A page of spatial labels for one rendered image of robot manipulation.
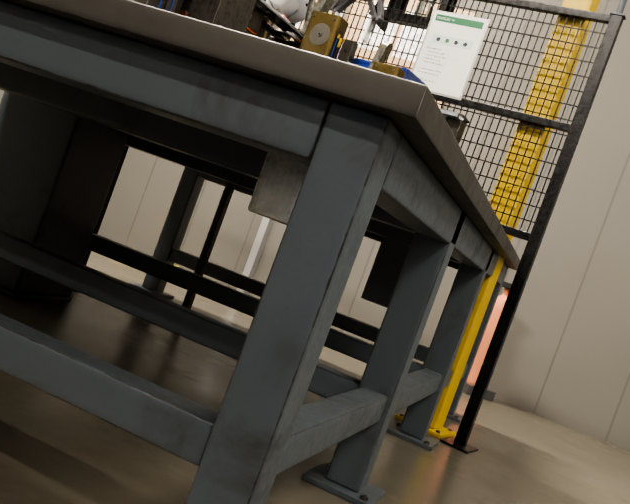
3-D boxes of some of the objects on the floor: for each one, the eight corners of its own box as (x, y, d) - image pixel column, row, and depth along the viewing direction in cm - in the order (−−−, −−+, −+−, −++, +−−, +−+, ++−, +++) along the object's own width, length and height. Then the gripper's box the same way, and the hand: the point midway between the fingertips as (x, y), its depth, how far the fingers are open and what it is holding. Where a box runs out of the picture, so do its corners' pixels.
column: (-61, 264, 258) (8, 71, 258) (2, 271, 288) (64, 98, 287) (13, 297, 249) (85, 97, 248) (71, 301, 279) (135, 122, 278)
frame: (218, 656, 92) (416, 118, 92) (-566, 214, 141) (-442, -141, 140) (464, 419, 337) (518, 271, 336) (145, 286, 385) (192, 157, 384)
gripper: (334, -39, 253) (310, 26, 254) (400, -28, 242) (375, 40, 243) (344, -29, 260) (320, 35, 260) (409, -17, 249) (384, 49, 249)
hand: (349, 33), depth 251 cm, fingers open, 12 cm apart
